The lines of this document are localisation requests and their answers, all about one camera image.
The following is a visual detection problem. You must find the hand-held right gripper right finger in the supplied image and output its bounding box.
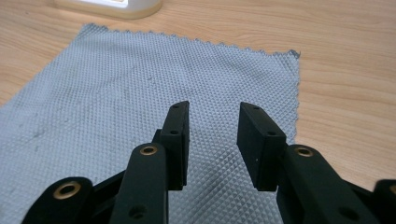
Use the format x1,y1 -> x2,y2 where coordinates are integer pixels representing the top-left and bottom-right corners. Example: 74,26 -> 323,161
236,102 -> 288,192

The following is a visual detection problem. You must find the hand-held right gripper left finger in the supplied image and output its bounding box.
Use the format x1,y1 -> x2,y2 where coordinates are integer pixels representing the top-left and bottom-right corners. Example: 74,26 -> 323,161
151,100 -> 191,191

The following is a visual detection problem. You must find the grey textured cleaning cloth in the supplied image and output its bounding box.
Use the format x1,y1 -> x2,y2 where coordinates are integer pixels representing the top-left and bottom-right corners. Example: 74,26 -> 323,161
0,22 -> 302,224

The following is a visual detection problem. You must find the white plastic container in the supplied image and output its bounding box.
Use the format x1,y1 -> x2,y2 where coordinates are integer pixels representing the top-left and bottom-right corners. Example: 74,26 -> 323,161
53,0 -> 163,21

